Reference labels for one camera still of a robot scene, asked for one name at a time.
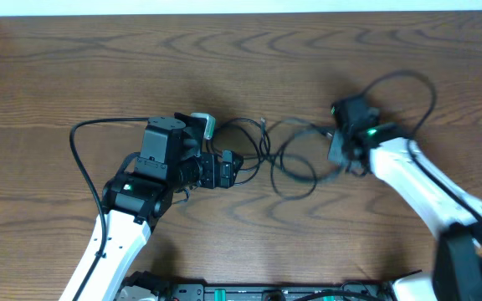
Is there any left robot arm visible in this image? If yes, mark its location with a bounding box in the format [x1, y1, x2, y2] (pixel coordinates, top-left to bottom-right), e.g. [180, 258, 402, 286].
[61, 113, 244, 300]

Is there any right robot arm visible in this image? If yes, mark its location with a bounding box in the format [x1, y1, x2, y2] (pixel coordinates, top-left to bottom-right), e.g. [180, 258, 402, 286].
[329, 96, 482, 300]

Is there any black usb cable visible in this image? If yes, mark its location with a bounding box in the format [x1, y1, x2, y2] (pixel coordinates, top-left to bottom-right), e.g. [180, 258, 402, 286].
[205, 116, 346, 201]

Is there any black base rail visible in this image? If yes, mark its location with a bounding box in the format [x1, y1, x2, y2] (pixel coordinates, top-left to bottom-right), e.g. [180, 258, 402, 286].
[114, 272, 396, 301]

